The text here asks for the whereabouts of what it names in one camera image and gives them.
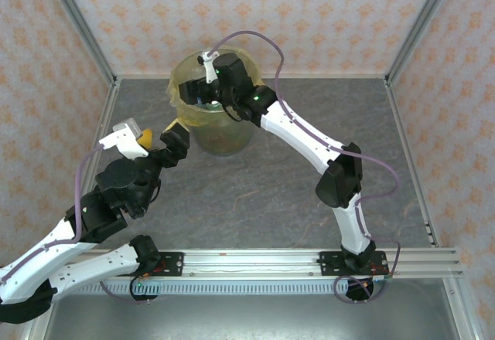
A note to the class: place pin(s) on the aluminium frame bar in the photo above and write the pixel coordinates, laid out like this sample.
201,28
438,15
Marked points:
36,328
460,313

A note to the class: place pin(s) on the mesh waste bin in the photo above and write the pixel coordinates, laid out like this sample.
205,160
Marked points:
220,139

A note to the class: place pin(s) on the aluminium corner post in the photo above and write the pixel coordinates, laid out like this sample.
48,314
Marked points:
419,23
79,23

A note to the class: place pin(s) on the grey metal base panel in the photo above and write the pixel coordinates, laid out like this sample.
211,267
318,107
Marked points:
247,317

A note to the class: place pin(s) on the green label bottle white cap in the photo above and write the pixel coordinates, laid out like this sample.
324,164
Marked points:
213,104

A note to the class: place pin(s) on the thin aluminium wall strip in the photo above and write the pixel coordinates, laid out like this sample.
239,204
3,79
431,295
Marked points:
328,75

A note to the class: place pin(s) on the yellow plastic bin liner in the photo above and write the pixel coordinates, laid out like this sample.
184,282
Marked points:
183,114

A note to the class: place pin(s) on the aluminium side rail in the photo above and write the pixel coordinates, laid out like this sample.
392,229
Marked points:
407,143
94,150

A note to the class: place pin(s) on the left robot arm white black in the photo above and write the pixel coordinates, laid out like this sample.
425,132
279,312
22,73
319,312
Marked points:
96,264

